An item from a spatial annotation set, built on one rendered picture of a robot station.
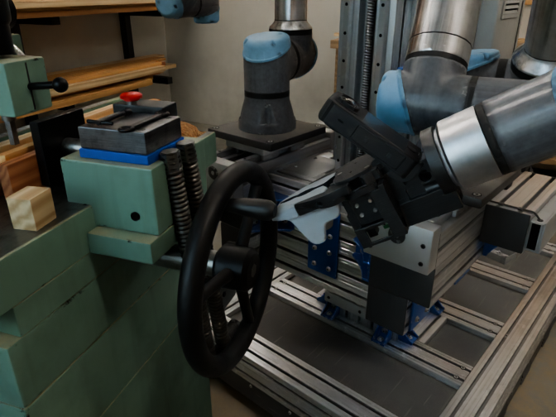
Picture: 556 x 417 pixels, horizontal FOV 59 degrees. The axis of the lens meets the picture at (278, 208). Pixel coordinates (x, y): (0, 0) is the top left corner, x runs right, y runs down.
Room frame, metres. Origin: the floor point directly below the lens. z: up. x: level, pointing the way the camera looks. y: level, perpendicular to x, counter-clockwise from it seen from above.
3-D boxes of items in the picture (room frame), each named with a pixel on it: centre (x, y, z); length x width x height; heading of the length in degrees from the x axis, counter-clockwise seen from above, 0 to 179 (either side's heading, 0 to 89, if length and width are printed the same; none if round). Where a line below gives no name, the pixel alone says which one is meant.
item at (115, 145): (0.63, 0.19, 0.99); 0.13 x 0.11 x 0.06; 161
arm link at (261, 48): (1.27, 0.03, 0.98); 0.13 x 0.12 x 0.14; 153
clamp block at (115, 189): (0.63, 0.19, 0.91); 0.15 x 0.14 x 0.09; 161
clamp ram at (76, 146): (0.66, 0.28, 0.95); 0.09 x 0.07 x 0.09; 161
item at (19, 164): (0.66, 0.32, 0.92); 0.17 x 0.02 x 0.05; 161
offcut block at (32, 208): (0.52, 0.29, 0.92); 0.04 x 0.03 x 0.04; 168
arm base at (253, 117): (1.26, 0.03, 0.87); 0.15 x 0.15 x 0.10
